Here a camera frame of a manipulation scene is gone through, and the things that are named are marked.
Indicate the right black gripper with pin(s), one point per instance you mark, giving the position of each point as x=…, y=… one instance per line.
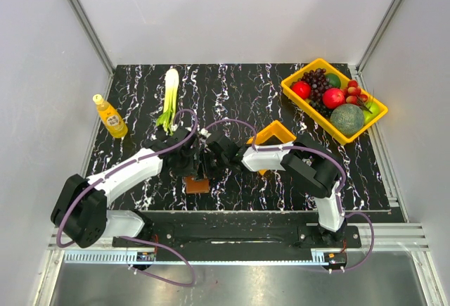
x=206, y=153

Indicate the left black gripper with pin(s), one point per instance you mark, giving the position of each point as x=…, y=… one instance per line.
x=190, y=170

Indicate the brown leather card holder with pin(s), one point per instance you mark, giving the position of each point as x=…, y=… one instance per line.
x=197, y=186

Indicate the small orange plastic bin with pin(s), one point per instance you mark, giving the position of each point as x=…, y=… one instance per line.
x=270, y=135

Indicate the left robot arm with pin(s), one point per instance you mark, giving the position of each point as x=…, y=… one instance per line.
x=82, y=213

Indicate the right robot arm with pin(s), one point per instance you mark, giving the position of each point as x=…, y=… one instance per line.
x=312, y=168

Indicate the yellow juice bottle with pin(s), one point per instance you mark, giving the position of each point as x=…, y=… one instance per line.
x=109, y=116

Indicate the red apple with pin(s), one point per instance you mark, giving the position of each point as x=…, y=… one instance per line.
x=302, y=89

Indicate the dark purple grape bunch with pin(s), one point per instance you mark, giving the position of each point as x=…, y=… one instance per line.
x=319, y=84

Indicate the red pomegranate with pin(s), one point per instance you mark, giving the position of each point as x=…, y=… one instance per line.
x=333, y=97

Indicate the large yellow fruit tray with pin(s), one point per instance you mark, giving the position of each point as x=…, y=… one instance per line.
x=319, y=119

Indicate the green netted melon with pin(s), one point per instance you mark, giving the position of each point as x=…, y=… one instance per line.
x=348, y=119

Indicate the dark green avocado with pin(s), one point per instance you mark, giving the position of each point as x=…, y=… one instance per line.
x=333, y=80

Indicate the red lychee cluster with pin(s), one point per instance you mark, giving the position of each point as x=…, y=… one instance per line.
x=353, y=93

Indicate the green apple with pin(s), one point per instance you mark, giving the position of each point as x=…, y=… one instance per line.
x=370, y=111

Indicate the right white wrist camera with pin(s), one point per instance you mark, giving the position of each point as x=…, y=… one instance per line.
x=204, y=133

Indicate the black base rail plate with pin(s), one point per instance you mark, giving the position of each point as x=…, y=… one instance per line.
x=275, y=228

